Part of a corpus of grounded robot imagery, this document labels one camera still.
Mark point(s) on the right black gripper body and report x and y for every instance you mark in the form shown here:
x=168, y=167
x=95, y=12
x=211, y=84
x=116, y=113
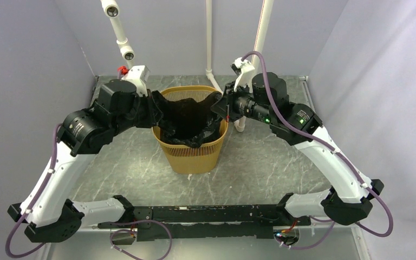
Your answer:
x=235, y=102

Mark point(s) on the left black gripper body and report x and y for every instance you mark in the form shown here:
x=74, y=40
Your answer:
x=142, y=115

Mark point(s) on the black trash bag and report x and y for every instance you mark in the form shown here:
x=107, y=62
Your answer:
x=188, y=122

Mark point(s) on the yellow plastic trash bin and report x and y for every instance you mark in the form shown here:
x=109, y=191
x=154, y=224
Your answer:
x=183, y=159

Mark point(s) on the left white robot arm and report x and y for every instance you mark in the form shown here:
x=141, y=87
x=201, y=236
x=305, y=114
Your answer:
x=50, y=216

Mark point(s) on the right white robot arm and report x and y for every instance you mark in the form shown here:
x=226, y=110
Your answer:
x=346, y=201

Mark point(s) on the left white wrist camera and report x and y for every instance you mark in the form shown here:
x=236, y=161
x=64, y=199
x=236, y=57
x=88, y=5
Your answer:
x=137, y=75

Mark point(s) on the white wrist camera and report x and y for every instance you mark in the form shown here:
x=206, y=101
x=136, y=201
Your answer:
x=137, y=75
x=244, y=70

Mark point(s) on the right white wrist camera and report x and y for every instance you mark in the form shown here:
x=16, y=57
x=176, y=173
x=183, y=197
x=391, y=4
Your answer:
x=244, y=70

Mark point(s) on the white PVC pipe frame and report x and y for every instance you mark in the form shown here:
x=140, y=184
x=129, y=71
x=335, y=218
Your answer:
x=112, y=11

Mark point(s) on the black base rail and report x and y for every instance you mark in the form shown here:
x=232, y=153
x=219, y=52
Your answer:
x=260, y=221

